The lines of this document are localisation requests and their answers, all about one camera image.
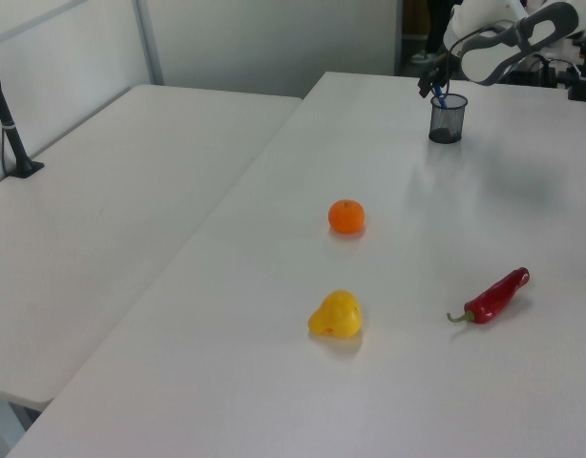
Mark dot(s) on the black stand clamp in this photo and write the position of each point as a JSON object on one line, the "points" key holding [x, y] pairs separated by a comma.
{"points": [[584, 78]]}

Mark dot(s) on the white side table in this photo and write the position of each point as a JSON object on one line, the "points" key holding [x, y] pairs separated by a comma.
{"points": [[107, 214]]}

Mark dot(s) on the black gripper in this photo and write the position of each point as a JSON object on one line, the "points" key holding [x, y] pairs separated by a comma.
{"points": [[438, 63]]}

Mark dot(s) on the black camera pole with base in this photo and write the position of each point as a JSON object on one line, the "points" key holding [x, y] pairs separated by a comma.
{"points": [[9, 133]]}

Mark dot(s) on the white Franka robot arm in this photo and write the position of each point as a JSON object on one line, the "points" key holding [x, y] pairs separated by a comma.
{"points": [[488, 64]]}

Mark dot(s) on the red chili pepper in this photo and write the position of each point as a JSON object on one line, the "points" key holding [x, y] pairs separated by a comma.
{"points": [[496, 296]]}

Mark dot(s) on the black mesh pen cup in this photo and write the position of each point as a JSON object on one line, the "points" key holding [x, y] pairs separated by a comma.
{"points": [[446, 121]]}

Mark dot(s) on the orange mandarin fruit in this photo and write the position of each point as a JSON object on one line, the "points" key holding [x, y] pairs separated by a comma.
{"points": [[346, 217]]}

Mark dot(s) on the blue white marker pen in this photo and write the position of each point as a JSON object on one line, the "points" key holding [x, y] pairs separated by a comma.
{"points": [[442, 99]]}

